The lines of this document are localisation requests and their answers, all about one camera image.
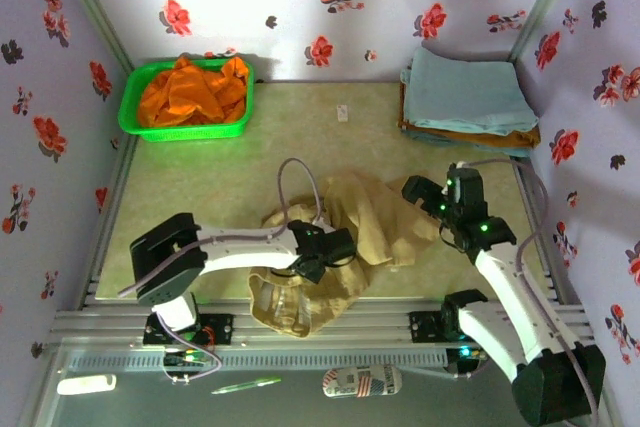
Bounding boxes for beige trousers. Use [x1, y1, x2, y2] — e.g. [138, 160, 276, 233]
[248, 171, 441, 340]

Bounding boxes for folded light blue trousers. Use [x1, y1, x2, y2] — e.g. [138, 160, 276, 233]
[399, 46, 540, 137]

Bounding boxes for crumpled orange trousers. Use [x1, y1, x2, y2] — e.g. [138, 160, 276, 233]
[137, 55, 251, 128]

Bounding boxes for patterned pencil case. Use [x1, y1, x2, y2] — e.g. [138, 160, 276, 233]
[322, 365, 404, 398]

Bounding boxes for green pen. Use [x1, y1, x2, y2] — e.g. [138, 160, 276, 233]
[210, 376, 282, 395]

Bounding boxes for green plastic basket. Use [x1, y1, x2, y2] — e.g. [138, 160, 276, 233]
[117, 57, 256, 143]

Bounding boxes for grey right arm cable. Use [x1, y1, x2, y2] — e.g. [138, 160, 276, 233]
[399, 157, 601, 423]

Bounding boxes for aluminium frame rail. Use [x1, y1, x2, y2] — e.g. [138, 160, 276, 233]
[49, 296, 596, 348]

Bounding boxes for grey slotted cable duct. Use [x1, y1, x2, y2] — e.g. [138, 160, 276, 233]
[67, 349, 449, 373]

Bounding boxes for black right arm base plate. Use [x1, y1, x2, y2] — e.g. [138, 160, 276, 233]
[408, 310, 451, 346]

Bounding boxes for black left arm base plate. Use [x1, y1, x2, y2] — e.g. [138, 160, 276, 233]
[143, 312, 235, 347]

